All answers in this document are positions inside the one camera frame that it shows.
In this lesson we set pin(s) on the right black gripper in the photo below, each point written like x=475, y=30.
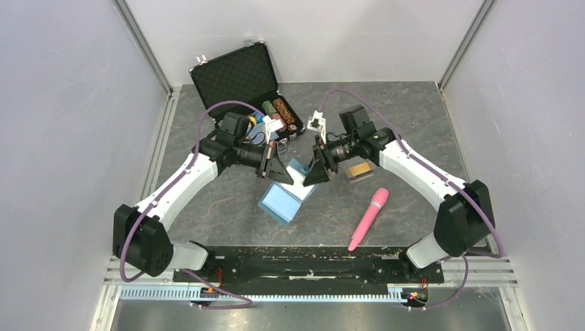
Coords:
x=317, y=174

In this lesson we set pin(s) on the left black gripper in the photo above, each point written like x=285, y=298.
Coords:
x=272, y=166

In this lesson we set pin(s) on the blue leather card holder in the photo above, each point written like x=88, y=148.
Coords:
x=283, y=201

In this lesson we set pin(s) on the clear card box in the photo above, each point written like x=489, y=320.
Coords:
x=372, y=165

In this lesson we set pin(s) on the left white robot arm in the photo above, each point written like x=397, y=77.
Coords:
x=140, y=232

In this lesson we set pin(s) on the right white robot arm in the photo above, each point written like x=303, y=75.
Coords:
x=464, y=210

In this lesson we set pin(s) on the gold card stack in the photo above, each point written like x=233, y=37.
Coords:
x=359, y=171

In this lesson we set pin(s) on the pink cylindrical tool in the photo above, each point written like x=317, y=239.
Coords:
x=377, y=201

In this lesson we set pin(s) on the green poker chip stack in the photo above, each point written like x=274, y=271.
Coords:
x=269, y=108

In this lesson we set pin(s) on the orange brown chip stack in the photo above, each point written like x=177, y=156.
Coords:
x=284, y=112

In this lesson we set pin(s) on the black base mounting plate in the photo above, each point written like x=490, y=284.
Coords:
x=380, y=264

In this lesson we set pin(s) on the black poker chip case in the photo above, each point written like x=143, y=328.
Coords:
x=246, y=74

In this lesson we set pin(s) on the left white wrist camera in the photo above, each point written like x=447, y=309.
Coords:
x=267, y=130

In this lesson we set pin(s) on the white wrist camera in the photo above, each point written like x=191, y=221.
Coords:
x=317, y=123
x=267, y=130

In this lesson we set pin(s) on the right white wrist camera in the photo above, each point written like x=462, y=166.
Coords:
x=317, y=123

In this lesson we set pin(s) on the white cable duct strip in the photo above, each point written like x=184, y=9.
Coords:
x=194, y=293

